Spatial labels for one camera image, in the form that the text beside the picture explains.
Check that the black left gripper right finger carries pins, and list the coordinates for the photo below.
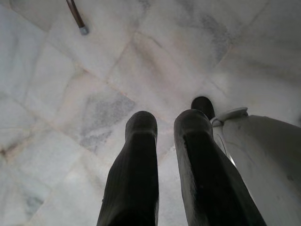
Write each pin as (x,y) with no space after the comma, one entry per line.
(207,179)

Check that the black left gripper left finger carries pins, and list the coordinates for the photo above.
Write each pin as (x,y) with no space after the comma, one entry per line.
(131,179)

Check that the white robot leg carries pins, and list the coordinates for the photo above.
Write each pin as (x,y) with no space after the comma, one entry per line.
(263,164)

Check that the black robot foot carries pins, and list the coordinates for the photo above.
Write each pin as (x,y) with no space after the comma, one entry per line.
(203,106)

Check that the brown furniture leg grey foot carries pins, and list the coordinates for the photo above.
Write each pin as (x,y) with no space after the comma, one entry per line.
(77,17)

